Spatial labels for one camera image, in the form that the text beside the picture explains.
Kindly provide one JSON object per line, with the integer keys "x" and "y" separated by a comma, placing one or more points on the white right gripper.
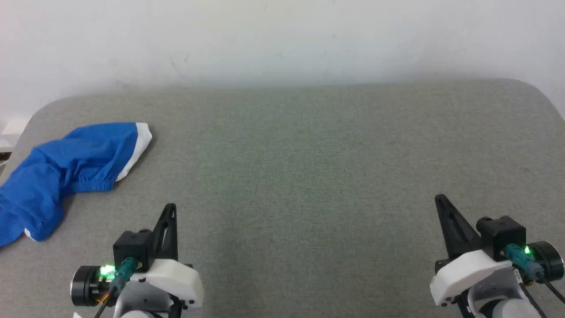
{"x": 463, "y": 274}

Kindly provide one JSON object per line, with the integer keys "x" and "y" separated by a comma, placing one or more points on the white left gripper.
{"x": 172, "y": 278}

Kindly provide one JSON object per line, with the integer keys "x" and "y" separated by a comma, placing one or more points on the blue shorts with white trim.
{"x": 66, "y": 168}

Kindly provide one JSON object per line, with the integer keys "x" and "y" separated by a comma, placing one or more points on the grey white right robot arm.
{"x": 501, "y": 302}

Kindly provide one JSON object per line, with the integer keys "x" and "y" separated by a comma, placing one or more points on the grey fabric sofa seat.
{"x": 309, "y": 176}

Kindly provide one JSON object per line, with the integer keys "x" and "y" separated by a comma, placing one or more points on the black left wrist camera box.
{"x": 132, "y": 247}

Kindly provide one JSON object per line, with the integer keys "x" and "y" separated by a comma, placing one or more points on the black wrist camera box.
{"x": 132, "y": 247}
{"x": 501, "y": 234}

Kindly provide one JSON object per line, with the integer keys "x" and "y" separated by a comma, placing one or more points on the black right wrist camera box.
{"x": 501, "y": 234}

